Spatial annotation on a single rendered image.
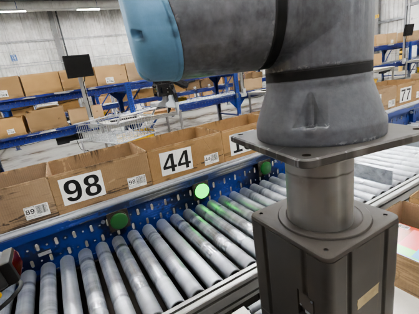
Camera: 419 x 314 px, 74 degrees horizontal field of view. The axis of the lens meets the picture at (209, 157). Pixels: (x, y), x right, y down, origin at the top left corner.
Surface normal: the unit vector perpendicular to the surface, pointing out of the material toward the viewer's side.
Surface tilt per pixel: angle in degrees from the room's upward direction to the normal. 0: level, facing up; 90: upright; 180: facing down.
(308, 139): 88
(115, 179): 91
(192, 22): 101
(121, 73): 90
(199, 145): 90
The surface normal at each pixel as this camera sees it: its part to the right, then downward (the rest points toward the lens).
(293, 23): 0.25, 0.58
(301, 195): -0.76, 0.26
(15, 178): 0.49, 0.18
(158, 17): 0.15, 0.40
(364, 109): 0.25, -0.12
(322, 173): -0.28, 0.29
